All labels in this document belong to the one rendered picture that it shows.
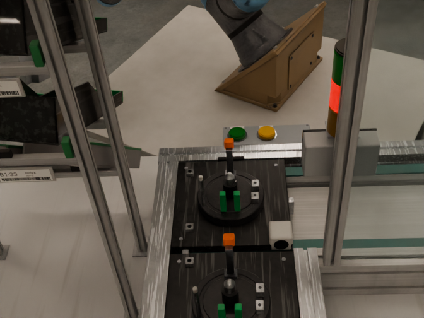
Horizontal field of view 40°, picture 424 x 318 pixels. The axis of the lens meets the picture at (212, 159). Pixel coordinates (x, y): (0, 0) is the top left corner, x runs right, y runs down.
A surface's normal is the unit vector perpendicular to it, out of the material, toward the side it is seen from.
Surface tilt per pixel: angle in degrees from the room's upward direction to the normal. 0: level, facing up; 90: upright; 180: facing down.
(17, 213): 0
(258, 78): 90
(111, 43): 0
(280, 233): 0
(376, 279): 90
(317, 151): 90
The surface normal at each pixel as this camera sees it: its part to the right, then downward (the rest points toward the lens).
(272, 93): -0.55, 0.60
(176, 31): -0.07, -0.72
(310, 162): -0.02, 0.70
